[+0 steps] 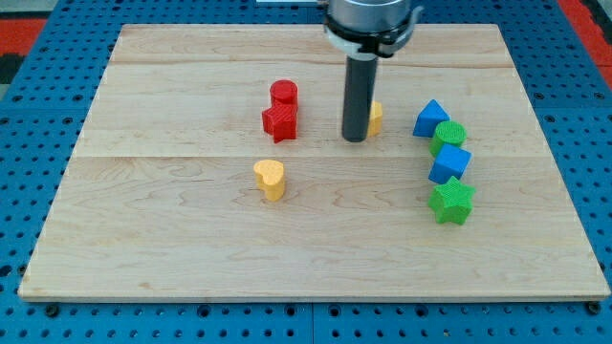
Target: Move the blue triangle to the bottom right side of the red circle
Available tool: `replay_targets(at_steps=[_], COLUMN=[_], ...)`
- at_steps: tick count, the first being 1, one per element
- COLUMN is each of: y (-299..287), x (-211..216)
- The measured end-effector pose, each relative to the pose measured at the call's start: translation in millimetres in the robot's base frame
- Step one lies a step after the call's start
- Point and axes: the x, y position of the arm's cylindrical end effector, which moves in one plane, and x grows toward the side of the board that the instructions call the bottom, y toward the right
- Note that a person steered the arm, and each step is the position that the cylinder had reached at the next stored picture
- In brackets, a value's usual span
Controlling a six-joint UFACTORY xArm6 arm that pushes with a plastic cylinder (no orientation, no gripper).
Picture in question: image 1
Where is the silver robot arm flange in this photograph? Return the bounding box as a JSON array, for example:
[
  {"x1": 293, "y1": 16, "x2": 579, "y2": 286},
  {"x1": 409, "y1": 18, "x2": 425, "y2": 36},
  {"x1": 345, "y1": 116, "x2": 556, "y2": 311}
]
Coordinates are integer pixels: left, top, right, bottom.
[{"x1": 323, "y1": 0, "x2": 425, "y2": 61}]

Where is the blue triangle block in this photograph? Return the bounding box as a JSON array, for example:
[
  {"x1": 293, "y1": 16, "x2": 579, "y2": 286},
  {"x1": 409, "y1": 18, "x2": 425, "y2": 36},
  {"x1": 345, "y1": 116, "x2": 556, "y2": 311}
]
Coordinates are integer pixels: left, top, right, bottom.
[{"x1": 413, "y1": 99, "x2": 450, "y2": 138}]

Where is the yellow heart block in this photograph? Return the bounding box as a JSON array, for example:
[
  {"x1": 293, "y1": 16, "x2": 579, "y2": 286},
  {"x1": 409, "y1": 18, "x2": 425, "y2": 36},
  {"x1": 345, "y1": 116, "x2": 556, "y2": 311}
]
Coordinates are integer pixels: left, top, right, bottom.
[{"x1": 253, "y1": 160, "x2": 286, "y2": 202}]

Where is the red star block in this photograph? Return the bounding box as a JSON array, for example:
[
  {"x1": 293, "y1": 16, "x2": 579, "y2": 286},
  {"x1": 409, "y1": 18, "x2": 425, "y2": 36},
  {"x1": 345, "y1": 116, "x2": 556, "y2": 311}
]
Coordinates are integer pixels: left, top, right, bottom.
[{"x1": 262, "y1": 102, "x2": 298, "y2": 143}]

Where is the red cylinder block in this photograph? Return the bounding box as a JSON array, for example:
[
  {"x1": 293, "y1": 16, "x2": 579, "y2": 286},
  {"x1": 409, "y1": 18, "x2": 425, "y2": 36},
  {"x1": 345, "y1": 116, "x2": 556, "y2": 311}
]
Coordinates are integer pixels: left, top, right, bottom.
[{"x1": 269, "y1": 79, "x2": 298, "y2": 106}]

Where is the yellow block behind rod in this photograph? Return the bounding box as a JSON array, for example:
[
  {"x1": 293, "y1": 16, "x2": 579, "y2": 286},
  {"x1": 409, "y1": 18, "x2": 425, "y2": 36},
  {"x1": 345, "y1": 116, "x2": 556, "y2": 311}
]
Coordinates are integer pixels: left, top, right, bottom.
[{"x1": 366, "y1": 101, "x2": 383, "y2": 138}]

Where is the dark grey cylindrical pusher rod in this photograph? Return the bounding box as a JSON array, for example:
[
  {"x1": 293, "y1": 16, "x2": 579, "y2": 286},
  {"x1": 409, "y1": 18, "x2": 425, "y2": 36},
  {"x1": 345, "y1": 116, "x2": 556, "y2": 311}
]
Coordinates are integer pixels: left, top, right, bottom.
[{"x1": 341, "y1": 57, "x2": 378, "y2": 142}]

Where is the blue cube block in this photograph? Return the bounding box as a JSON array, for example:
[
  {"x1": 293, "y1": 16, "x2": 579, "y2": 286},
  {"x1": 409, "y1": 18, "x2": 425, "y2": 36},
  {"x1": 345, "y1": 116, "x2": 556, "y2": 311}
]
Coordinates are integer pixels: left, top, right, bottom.
[{"x1": 428, "y1": 143, "x2": 472, "y2": 184}]

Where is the green star block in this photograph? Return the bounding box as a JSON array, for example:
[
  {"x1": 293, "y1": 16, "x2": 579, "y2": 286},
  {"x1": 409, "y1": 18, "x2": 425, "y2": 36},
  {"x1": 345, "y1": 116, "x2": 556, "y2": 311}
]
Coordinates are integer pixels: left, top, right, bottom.
[{"x1": 427, "y1": 176, "x2": 476, "y2": 225}]

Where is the green cylinder block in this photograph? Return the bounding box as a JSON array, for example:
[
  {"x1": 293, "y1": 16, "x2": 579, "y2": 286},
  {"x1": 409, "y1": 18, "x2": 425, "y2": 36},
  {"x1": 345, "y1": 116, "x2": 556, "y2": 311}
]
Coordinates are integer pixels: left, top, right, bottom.
[{"x1": 428, "y1": 120, "x2": 468, "y2": 157}]

